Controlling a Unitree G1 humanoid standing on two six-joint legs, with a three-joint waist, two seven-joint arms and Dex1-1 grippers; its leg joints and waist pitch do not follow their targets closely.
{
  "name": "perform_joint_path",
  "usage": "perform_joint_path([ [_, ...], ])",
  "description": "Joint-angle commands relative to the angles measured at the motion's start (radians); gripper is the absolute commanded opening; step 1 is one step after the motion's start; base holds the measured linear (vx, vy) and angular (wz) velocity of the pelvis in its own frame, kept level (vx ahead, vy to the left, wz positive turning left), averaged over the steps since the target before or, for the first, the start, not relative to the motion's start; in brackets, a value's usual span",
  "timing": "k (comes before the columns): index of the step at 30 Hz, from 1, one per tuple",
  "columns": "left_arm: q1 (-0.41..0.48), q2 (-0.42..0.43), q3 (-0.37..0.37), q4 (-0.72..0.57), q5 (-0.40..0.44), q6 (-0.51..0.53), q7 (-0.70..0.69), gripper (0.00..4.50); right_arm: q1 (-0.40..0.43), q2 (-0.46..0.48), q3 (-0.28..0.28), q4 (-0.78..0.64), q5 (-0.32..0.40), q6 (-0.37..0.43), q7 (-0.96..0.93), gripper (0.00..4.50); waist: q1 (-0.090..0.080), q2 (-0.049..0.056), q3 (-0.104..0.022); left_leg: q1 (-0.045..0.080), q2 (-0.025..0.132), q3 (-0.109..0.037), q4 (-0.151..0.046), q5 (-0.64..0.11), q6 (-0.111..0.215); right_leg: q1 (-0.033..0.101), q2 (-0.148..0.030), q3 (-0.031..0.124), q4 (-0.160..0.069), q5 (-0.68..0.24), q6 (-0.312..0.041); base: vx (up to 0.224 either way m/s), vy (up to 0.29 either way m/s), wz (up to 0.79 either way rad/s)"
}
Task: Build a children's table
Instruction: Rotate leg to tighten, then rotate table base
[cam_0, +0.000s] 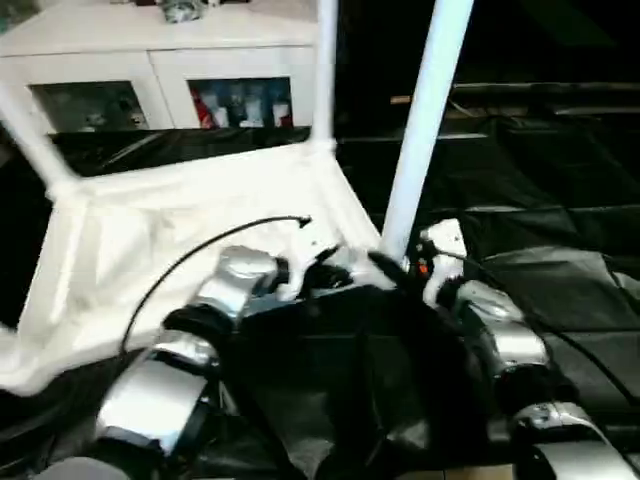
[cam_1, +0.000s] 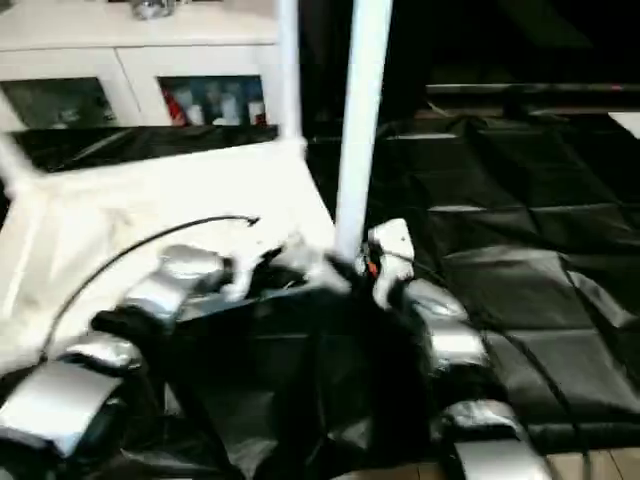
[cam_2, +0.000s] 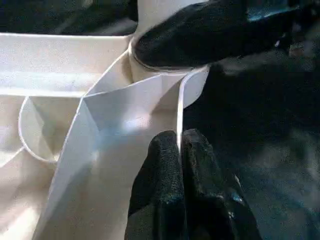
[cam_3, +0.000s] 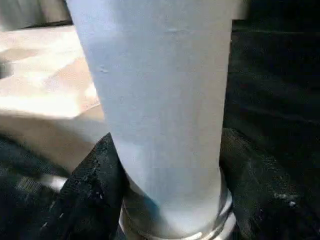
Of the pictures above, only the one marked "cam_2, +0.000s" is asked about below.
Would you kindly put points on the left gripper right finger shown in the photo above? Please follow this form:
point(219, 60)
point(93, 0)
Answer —
point(212, 200)

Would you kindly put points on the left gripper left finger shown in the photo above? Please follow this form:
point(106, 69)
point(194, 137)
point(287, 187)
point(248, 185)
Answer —
point(160, 187)

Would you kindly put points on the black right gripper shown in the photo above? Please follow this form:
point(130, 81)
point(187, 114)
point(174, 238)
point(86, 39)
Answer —
point(270, 11)

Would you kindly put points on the white plastic table leg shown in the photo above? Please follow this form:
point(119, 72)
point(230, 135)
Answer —
point(155, 12)

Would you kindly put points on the white plastic table top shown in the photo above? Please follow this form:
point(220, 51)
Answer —
point(50, 62)

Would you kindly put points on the black shiny mat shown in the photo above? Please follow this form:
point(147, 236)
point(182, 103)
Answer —
point(275, 150)

